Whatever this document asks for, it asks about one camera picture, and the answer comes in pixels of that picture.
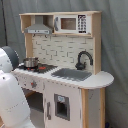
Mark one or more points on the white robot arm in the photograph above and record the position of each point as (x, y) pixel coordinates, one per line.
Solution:
(14, 108)

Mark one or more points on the wooden toy kitchen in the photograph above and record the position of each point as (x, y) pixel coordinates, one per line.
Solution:
(86, 98)

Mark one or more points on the grey toy sink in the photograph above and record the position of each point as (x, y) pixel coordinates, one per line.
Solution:
(71, 74)

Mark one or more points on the black toy faucet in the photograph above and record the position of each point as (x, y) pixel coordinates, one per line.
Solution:
(84, 61)

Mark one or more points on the black toy stovetop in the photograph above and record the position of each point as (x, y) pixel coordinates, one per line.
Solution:
(40, 68)

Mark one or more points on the silver toy pot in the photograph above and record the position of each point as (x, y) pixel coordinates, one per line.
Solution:
(30, 62)

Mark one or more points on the right red stove knob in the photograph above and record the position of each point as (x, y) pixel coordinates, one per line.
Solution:
(33, 84)

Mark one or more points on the grey ice dispenser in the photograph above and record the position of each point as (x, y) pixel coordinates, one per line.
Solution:
(62, 107)

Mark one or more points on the white toy microwave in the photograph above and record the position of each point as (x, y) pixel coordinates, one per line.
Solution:
(74, 24)

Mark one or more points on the grey range hood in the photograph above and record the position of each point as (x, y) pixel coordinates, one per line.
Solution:
(39, 27)

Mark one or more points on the grey cabinet door handle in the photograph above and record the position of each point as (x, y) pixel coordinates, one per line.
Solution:
(48, 111)

